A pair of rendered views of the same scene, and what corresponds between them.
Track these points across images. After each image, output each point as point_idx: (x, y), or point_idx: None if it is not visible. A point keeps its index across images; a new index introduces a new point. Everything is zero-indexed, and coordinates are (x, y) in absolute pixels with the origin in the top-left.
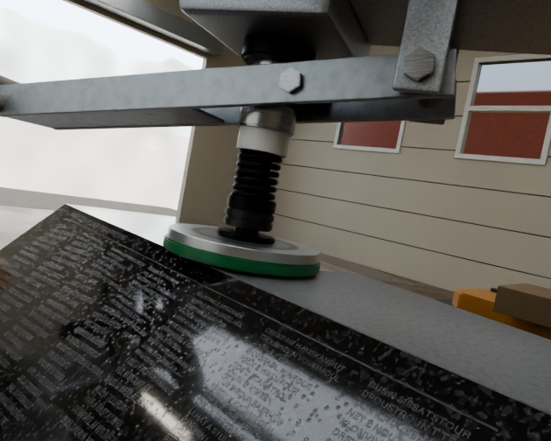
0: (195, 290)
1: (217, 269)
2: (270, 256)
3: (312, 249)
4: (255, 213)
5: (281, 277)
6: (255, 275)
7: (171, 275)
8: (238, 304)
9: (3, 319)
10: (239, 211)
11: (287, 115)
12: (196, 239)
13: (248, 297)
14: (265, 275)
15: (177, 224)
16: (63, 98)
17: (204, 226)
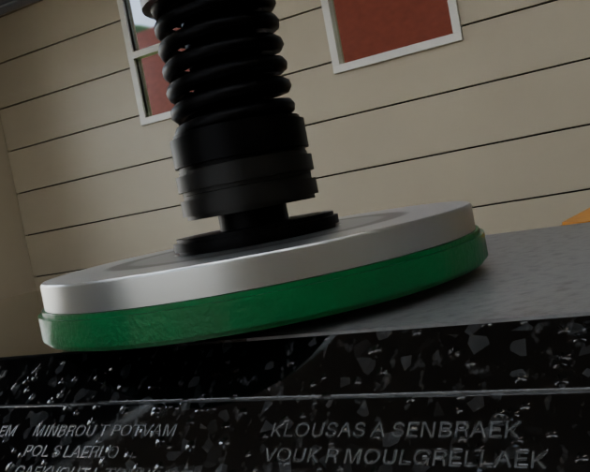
0: (257, 426)
1: (278, 334)
2: (414, 234)
3: (420, 205)
4: (276, 154)
5: (436, 287)
6: (383, 306)
7: (132, 418)
8: (457, 398)
9: None
10: (232, 165)
11: None
12: (181, 272)
13: (474, 361)
14: (397, 298)
15: (53, 279)
16: None
17: (114, 263)
